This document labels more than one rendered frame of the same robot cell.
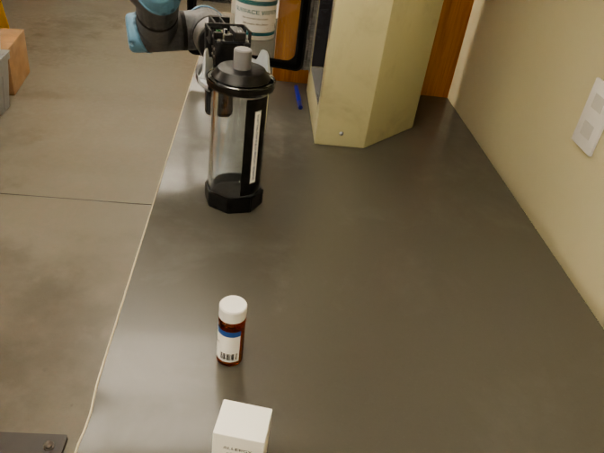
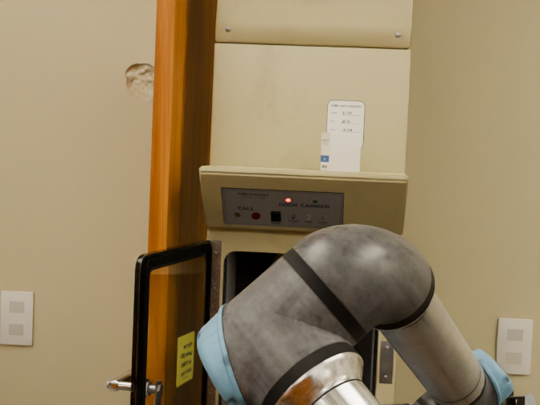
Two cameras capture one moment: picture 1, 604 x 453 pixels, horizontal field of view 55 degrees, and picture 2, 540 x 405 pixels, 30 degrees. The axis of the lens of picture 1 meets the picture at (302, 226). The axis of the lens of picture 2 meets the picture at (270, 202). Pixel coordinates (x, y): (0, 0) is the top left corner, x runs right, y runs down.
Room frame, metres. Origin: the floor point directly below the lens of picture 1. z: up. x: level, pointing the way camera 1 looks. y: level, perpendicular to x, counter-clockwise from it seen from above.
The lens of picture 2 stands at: (1.02, 1.64, 1.54)
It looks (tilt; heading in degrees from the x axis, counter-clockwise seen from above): 3 degrees down; 282
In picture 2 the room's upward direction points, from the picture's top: 2 degrees clockwise
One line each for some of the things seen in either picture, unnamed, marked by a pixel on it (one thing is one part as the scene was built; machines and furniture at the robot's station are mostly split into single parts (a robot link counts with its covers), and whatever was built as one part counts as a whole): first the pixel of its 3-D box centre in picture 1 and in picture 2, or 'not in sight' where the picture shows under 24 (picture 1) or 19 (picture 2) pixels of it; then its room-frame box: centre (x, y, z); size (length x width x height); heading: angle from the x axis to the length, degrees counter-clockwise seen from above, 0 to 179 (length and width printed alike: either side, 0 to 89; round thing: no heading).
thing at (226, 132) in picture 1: (237, 138); not in sight; (0.87, 0.13, 1.06); 0.11 x 0.11 x 0.21
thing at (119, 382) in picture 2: not in sight; (135, 380); (1.50, 0.28, 1.20); 0.10 x 0.05 x 0.03; 87
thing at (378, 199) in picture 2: not in sight; (303, 201); (1.30, 0.08, 1.46); 0.32 x 0.12 x 0.10; 7
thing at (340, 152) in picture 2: not in sight; (340, 152); (1.24, 0.07, 1.54); 0.05 x 0.05 x 0.06; 25
